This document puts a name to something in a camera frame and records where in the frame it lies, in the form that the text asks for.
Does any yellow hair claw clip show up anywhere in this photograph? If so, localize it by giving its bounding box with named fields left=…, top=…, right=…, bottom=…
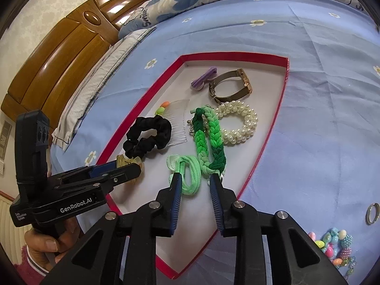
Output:
left=116, top=154, right=144, bottom=183

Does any black velvet scrunchie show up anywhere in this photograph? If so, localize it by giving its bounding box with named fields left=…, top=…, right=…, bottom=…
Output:
left=123, top=115, right=172, bottom=158

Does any light green hair tie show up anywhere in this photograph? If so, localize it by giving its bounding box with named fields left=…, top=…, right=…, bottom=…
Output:
left=165, top=154, right=204, bottom=197

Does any colourful bead bracelet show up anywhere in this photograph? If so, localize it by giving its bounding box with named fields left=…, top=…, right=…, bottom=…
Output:
left=308, top=226, right=355, bottom=268

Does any pastel bead chain bracelet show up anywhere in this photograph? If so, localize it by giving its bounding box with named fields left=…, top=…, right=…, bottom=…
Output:
left=338, top=255, right=358, bottom=279

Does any silver ring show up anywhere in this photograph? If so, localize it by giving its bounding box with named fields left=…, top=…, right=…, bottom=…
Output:
left=364, top=202, right=380, bottom=225

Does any red shallow jewelry box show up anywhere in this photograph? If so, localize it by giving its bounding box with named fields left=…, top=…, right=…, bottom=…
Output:
left=96, top=51, right=290, bottom=280

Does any person's left hand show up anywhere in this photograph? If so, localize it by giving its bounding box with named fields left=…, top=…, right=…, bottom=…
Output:
left=24, top=218, right=81, bottom=271

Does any pink sleeve cuff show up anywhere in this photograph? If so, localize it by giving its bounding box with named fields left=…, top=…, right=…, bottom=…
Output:
left=14, top=246, right=48, bottom=285

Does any green braided hair band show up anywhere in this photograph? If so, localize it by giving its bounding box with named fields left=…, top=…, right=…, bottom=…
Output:
left=191, top=105, right=227, bottom=176

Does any clear plastic hair comb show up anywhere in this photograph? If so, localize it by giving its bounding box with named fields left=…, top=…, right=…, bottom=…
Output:
left=162, top=99, right=189, bottom=147

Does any blue floral bed sheet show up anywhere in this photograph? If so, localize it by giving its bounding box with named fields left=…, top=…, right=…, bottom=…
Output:
left=51, top=0, right=379, bottom=284

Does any silver filigree hair clip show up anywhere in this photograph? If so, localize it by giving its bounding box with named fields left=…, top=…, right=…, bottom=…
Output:
left=187, top=118, right=207, bottom=138

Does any purple hair clip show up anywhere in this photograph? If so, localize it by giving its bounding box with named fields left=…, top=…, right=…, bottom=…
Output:
left=191, top=66, right=218, bottom=91

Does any wooden headboard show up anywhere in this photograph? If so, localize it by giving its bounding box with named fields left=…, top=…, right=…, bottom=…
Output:
left=1, top=0, right=148, bottom=130

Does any bronze mesh band watch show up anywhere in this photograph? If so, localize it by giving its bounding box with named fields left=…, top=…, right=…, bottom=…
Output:
left=209, top=68, right=253, bottom=105

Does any white pearl bracelet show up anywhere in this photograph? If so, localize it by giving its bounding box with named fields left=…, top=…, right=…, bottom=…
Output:
left=214, top=100, right=258, bottom=146

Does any orange green hair tie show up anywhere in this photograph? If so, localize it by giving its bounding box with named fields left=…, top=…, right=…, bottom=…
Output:
left=154, top=100, right=171, bottom=117

